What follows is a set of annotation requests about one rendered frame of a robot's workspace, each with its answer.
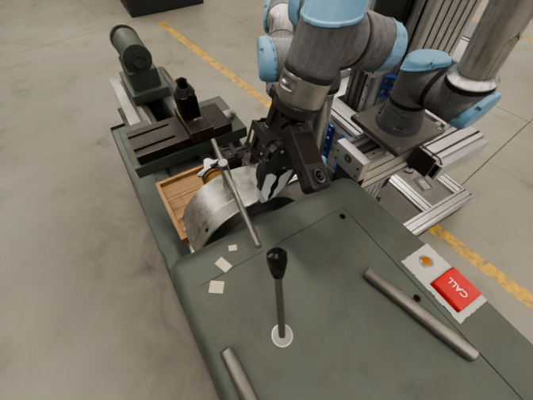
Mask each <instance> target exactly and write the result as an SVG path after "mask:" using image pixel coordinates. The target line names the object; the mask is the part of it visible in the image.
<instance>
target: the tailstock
mask: <svg viewBox="0 0 533 400"><path fill-rule="evenodd" d="M109 39H110V42H111V44H112V46H114V47H115V49H116V50H117V52H118V54H119V55H120V56H118V59H119V61H120V63H121V66H122V68H123V71H120V72H119V74H120V76H121V79H122V81H123V83H124V84H125V86H126V88H127V90H128V92H129V94H130V95H131V97H132V100H133V101H134V103H135V105H136V106H140V105H143V104H146V103H149V102H153V101H156V100H159V99H161V98H165V97H168V96H171V91H170V88H169V86H168V85H167V84H166V82H165V81H164V79H163V77H162V76H161V74H160V73H159V72H158V70H157V67H156V66H155V65H154V63H153V62H152V57H151V53H150V52H149V51H148V49H147V48H146V46H145V45H144V43H143V42H142V40H141V39H140V38H139V36H138V33H137V32H136V30H135V29H134V28H133V27H132V26H131V25H128V24H125V23H118V24H115V25H114V26H113V27H112V28H111V30H110V31H109Z"/></svg>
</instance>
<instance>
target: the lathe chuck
mask: <svg viewBox="0 0 533 400"><path fill-rule="evenodd" d="M252 167H253V168H255V169H256V168H257V166H245V167H238V168H235V169H232V170H230V172H231V174H232V180H234V181H235V182H236V189H237V191H238V193H239V196H242V195H244V194H246V193H249V192H252V191H253V190H256V188H255V185H254V183H253V182H252V180H251V177H250V170H251V168H252ZM224 183H225V181H224V180H223V177H222V175H218V176H217V177H216V178H214V179H212V180H211V181H209V182H208V183H206V184H205V185H204V186H203V187H202V188H201V189H200V190H199V191H198V192H197V193H196V194H195V195H194V196H193V197H192V198H191V200H190V202H189V203H188V205H187V207H186V209H185V211H184V214H183V217H182V221H183V222H184V223H185V225H186V227H184V228H183V229H184V231H185V233H186V235H187V237H188V239H189V241H190V243H191V245H192V247H193V249H194V245H195V241H196V239H197V235H198V234H199V233H200V231H201V229H202V227H203V226H204V225H205V223H206V222H207V221H208V220H209V219H210V218H211V217H212V216H213V215H214V214H215V213H216V212H217V211H218V210H220V209H221V208H222V207H224V206H225V205H227V204H228V203H230V202H231V201H233V200H234V197H233V194H232V192H231V191H230V190H225V189H224Z"/></svg>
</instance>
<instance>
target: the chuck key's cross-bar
mask: <svg viewBox="0 0 533 400"><path fill-rule="evenodd" d="M211 143H212V145H213V148H214V151H215V153H216V155H217V158H218V160H222V159H223V156H222V155H221V152H220V149H219V147H218V145H217V142H216V140H215V139H214V138H213V139H211ZM223 172H224V176H225V178H226V180H227V182H228V185H229V187H230V189H231V192H232V194H233V197H234V199H235V200H236V204H237V205H238V208H239V210H240V213H241V215H242V217H243V220H244V222H245V225H246V226H247V230H248V232H249V233H250V236H251V239H252V241H253V243H254V245H255V248H261V247H262V244H261V241H260V239H259V237H258V235H257V233H256V231H255V228H254V226H253V224H252V222H251V219H250V218H249V216H248V214H247V211H246V209H245V207H244V205H243V202H242V200H241V198H240V196H239V193H238V191H237V189H236V187H235V184H234V182H233V181H232V177H231V176H230V173H229V171H228V170H224V171H223Z"/></svg>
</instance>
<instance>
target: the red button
mask: <svg viewBox="0 0 533 400"><path fill-rule="evenodd" d="M430 285H431V286H432V287H433V288H434V289H435V290H436V291H437V292H438V293H439V294H440V295H441V296H442V297H443V298H444V299H445V300H446V301H447V303H448V304H449V305H450V306H451V307H452V308H453V309H454V310H455V311H456V312H457V313H458V312H460V311H462V310H463V309H465V308H466V307H467V306H468V305H469V304H470V303H471V302H472V301H473V300H475V299H476V298H477V297H478V296H480V295H481V292H480V291H479V290H478V289H477V288H476V287H475V286H474V285H473V284H472V283H471V282H470V281H469V280H467V279H466V278H465V277H464V276H463V275H462V274H461V273H460V272H459V271H458V270H457V269H456V268H455V267H452V268H451V269H450V270H448V271H447V272H445V273H444V274H443V275H441V276H440V277H438V278H437V279H436V280H435V281H434V282H432V283H431V284H430Z"/></svg>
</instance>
